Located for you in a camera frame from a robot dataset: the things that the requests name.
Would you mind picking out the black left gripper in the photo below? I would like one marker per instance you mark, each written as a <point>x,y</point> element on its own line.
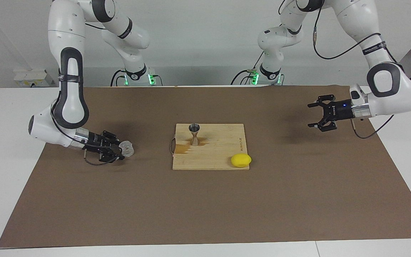
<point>339,110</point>

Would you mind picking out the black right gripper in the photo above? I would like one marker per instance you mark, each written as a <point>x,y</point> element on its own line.
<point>96,142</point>

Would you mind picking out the clear plastic cup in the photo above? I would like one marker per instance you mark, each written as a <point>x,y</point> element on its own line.
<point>127,149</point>

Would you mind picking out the steel jigger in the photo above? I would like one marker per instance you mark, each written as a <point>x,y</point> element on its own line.
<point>194,141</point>

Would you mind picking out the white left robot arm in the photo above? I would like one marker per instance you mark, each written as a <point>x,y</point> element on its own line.
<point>355,18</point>

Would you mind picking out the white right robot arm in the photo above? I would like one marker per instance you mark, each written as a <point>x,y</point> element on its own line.
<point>66,28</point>

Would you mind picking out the brown table mat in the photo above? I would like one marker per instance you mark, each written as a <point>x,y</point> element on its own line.
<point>120,207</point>

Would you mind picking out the yellow lemon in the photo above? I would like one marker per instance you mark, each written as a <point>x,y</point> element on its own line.
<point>241,160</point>

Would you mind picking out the white power strip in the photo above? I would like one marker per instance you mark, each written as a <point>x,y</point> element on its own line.
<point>30,78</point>

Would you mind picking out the wooden cutting board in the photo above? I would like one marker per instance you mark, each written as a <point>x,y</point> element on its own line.
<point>219,153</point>

